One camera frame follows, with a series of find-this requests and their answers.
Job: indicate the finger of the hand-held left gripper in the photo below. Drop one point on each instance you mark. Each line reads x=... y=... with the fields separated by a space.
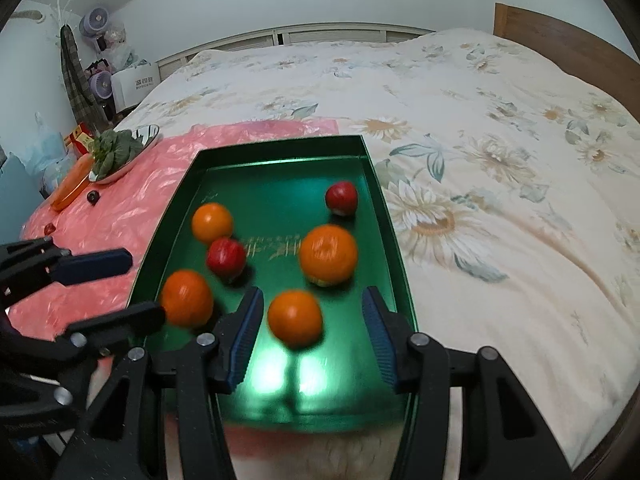
x=120 y=320
x=95 y=265

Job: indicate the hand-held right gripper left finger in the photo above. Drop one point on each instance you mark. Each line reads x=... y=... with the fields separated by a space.
x=245 y=340

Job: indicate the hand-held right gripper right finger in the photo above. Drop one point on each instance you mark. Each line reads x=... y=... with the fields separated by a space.
x=380 y=340

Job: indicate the orange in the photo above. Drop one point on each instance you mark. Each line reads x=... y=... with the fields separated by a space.
x=212 y=222
x=295 y=317
x=186 y=297
x=328 y=254

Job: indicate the green rectangular tray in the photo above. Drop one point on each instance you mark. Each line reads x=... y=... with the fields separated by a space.
x=280 y=195

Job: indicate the dark purple plum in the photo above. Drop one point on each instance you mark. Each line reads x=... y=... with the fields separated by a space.
x=92 y=196

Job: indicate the orange rimmed plate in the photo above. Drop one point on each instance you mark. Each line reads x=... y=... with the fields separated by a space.
x=62 y=204

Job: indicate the pink plastic sheet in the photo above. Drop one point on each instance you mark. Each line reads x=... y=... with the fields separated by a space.
x=140 y=195

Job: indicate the light blue plastic bag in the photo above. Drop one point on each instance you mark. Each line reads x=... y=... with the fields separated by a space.
x=57 y=175
x=42 y=145

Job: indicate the light blue folded panel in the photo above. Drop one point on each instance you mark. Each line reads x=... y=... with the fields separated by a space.
x=15 y=200

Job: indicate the green leafy vegetable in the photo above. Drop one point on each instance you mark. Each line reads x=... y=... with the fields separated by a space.
x=112 y=150

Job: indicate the red and yellow sack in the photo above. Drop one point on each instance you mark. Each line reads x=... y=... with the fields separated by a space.
x=77 y=137

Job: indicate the white patterned plate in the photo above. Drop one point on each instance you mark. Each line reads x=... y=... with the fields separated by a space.
x=148 y=135

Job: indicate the purple fan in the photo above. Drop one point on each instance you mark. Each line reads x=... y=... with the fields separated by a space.
x=101 y=82
x=95 y=22

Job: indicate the white paper bag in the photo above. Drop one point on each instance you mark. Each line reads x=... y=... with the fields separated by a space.
x=135 y=82

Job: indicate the plaid scarf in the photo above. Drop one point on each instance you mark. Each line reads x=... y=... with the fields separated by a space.
x=75 y=75

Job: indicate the clear plastic bag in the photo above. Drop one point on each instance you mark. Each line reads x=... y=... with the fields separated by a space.
x=124 y=59
x=116 y=34

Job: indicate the white coat rack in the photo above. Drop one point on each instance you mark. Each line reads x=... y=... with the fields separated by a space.
x=64 y=10

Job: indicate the beige curved object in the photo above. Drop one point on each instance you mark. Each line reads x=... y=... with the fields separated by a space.
x=27 y=16

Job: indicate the white slatted panel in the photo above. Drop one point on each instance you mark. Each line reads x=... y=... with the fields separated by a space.
x=325 y=35

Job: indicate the wooden headboard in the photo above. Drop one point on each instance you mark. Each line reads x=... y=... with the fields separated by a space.
x=550 y=35

